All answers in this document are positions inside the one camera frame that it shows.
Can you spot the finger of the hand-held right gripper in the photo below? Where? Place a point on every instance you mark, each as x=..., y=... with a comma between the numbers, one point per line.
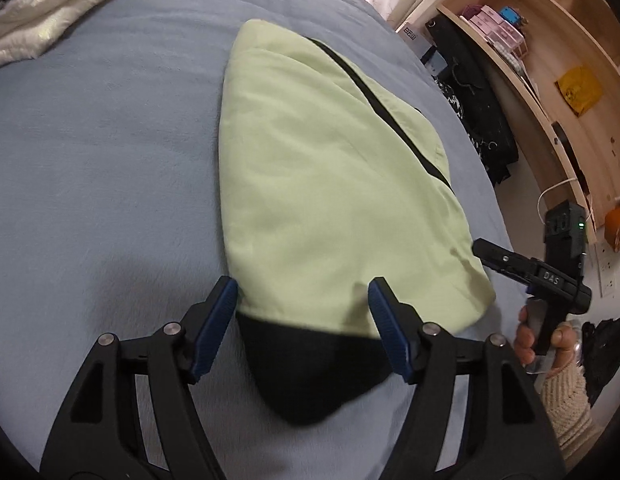
x=495, y=256

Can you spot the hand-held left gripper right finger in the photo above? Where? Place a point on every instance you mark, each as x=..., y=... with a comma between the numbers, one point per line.
x=387, y=320

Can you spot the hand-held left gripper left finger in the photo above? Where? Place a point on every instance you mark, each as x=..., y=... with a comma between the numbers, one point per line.
x=214, y=330

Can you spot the green and black hooded jacket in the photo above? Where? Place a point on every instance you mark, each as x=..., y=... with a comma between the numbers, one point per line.
x=330, y=185

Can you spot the person's right forearm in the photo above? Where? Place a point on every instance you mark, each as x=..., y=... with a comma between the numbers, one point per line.
x=570, y=410

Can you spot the person's right hand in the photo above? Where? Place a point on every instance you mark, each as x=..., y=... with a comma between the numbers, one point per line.
x=525, y=335

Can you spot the orange bag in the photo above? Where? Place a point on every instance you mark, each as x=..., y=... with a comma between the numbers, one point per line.
x=619, y=227

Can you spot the black bag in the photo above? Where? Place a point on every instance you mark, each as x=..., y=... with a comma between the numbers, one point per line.
x=607, y=355

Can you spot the black white patterned hanging garment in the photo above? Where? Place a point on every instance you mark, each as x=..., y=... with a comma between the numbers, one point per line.
x=452, y=102

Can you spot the blue-grey bed cover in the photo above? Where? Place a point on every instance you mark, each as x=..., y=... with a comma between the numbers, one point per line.
x=114, y=160

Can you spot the wooden bookshelf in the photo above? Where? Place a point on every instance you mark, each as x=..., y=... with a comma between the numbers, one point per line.
x=540, y=60

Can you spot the pink drawer organizer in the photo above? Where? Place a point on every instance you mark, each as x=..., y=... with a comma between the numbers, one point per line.
x=497, y=30

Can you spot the blue toy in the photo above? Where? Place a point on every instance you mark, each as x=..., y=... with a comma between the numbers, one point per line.
x=509, y=15

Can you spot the cream padded garment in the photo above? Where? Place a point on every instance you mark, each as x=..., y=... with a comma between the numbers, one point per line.
x=49, y=25

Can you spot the white wall socket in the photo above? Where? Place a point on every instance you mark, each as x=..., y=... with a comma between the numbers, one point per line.
x=607, y=266

